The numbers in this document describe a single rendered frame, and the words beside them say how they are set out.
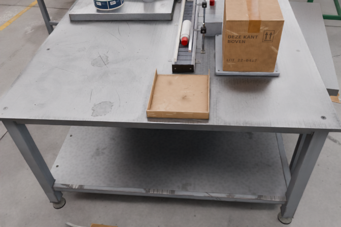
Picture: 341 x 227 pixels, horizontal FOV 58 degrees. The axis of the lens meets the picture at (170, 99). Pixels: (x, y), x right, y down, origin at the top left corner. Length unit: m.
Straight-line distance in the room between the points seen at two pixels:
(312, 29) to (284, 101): 0.68
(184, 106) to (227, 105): 0.18
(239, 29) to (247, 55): 0.14
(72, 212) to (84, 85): 0.89
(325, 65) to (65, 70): 1.31
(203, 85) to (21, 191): 1.45
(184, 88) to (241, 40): 0.33
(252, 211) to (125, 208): 0.77
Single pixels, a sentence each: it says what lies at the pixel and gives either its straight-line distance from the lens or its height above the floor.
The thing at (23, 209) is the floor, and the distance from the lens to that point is 2.25.
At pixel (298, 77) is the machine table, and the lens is 1.57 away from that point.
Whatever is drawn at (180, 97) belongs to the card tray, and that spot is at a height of 0.83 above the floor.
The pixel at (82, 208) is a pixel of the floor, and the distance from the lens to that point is 2.10.
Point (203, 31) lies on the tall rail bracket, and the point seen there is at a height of 0.96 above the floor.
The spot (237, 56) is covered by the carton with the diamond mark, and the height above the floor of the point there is 0.94.
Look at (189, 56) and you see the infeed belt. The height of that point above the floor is 0.88.
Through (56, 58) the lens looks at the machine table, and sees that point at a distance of 1.82.
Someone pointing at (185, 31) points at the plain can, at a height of 0.93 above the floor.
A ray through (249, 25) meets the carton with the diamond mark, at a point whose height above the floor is 1.09.
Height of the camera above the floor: 1.75
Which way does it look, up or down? 42 degrees down
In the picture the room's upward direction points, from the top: 4 degrees counter-clockwise
